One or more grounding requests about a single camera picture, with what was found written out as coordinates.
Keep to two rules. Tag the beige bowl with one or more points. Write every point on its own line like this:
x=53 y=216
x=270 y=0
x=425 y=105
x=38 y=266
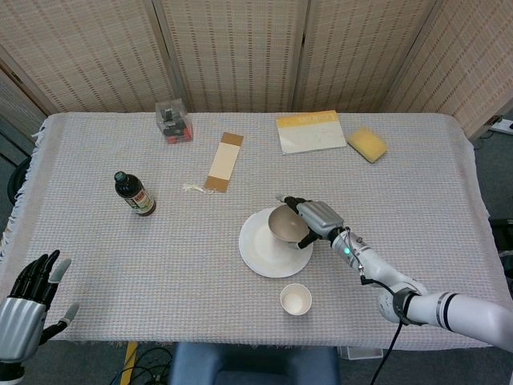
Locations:
x=284 y=222

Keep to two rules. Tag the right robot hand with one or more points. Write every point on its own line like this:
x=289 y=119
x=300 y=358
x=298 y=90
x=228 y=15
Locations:
x=322 y=218

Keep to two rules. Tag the dark glass sauce bottle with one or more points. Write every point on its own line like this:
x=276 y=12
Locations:
x=134 y=194

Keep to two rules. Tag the white power strip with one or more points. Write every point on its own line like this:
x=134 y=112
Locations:
x=504 y=125

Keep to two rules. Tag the white plate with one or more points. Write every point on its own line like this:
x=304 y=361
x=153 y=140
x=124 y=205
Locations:
x=264 y=256

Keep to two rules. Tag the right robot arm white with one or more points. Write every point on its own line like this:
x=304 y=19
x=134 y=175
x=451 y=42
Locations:
x=461 y=309

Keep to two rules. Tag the black box beside table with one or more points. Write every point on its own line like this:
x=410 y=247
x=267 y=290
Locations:
x=503 y=232

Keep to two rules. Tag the black round stool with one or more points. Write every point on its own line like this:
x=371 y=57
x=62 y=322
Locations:
x=18 y=180

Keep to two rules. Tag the yellow sponge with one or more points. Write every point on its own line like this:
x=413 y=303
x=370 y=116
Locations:
x=368 y=145

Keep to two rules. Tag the clear plastic box with toy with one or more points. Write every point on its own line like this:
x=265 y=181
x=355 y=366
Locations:
x=174 y=124

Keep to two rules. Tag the white paper cup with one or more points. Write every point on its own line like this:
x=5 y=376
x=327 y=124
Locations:
x=296 y=300

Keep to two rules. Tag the brown beige bookmark card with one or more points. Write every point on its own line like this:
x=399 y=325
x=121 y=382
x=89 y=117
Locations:
x=223 y=162

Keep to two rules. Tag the clear plastic bin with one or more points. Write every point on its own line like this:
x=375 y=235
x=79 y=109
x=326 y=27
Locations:
x=360 y=352

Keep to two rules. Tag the pale woven tablecloth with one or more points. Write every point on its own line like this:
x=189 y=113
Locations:
x=180 y=260

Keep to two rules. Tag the cream bookmark tassel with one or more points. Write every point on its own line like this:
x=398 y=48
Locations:
x=196 y=187

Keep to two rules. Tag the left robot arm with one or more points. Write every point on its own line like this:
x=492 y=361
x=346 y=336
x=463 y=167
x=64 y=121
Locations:
x=8 y=375

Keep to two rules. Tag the woven folding screen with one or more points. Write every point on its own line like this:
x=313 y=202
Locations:
x=240 y=52

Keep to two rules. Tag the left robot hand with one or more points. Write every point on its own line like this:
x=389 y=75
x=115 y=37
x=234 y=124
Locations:
x=22 y=321

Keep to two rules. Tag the blue chair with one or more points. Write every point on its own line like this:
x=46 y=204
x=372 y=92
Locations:
x=252 y=367

